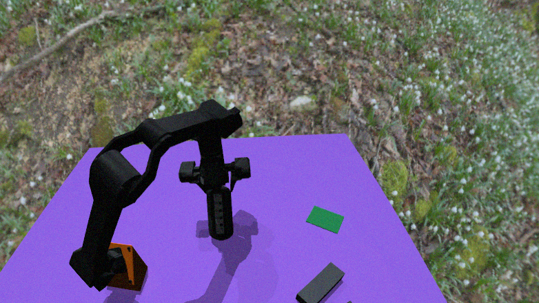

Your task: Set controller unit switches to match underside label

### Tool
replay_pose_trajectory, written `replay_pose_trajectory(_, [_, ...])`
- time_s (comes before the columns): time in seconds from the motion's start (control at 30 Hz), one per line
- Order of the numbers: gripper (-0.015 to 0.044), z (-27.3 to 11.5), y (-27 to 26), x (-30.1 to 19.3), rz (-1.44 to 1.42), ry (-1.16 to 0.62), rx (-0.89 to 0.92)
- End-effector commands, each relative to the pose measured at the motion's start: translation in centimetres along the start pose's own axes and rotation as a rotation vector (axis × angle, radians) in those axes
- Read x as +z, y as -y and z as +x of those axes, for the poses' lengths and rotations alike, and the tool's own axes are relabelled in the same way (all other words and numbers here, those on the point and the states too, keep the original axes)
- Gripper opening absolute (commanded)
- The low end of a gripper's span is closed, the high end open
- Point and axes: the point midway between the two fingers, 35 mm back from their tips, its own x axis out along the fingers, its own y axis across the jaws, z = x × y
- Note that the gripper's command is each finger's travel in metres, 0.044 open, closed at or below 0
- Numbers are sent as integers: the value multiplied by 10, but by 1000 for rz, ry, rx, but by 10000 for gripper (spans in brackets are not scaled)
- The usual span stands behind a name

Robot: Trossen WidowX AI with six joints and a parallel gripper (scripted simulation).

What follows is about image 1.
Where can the green rectangular block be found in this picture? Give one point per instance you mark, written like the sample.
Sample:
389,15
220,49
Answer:
325,219

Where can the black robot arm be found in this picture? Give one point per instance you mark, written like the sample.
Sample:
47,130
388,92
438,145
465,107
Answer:
116,184

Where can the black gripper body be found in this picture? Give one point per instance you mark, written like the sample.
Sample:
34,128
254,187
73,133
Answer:
240,167

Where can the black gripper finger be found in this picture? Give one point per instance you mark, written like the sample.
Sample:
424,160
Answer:
233,182
198,182

